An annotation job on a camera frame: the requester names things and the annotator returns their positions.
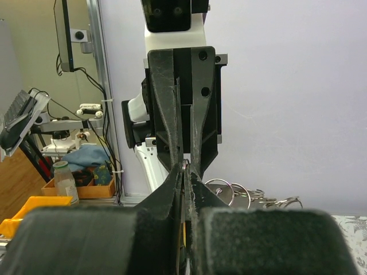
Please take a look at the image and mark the metal ring key organizer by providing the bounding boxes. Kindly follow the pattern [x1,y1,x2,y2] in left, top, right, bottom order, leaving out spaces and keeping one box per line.
[177,160,304,213]

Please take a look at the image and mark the black computer monitor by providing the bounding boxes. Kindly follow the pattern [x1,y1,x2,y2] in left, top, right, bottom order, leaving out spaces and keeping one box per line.
[53,0,75,72]

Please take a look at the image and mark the yellow plastic bin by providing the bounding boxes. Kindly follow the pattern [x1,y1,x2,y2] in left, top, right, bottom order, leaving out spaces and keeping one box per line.
[0,195,74,238]

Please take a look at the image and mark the blue cloth on bench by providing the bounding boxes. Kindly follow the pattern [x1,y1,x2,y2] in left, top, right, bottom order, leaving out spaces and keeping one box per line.
[61,145,110,172]

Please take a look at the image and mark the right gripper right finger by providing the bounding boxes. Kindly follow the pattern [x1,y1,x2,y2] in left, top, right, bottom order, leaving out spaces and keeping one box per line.
[183,165,358,274]

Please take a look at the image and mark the clear plastic bottle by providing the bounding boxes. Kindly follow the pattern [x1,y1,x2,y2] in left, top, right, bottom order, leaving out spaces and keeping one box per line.
[53,161,79,205]

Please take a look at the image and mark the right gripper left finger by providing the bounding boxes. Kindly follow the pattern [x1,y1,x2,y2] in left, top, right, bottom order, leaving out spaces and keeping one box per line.
[1,165,181,274]

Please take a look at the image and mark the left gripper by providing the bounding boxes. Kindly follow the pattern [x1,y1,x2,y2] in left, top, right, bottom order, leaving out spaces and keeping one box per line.
[146,46,228,178]

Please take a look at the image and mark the black keyboard on stand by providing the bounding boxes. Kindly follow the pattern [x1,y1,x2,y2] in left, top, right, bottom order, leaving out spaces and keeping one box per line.
[1,88,50,158]

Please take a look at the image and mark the wooden tray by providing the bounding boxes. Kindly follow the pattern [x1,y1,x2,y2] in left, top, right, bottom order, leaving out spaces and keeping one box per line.
[41,177,116,199]

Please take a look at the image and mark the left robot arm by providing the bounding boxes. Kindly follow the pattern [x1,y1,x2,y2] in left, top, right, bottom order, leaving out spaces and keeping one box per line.
[122,46,228,191]

